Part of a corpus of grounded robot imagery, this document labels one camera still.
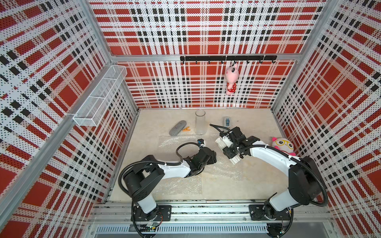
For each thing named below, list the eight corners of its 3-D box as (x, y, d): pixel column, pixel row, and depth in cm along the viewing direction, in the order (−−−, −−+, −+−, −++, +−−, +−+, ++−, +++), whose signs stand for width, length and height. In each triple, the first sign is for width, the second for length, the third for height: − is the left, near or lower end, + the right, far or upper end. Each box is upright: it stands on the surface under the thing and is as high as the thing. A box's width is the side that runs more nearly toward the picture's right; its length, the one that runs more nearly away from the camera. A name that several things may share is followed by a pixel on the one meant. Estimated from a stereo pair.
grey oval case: (168, 134, 106) (168, 132, 105) (181, 120, 115) (181, 118, 113) (175, 137, 104) (174, 136, 103) (187, 123, 112) (187, 122, 111)
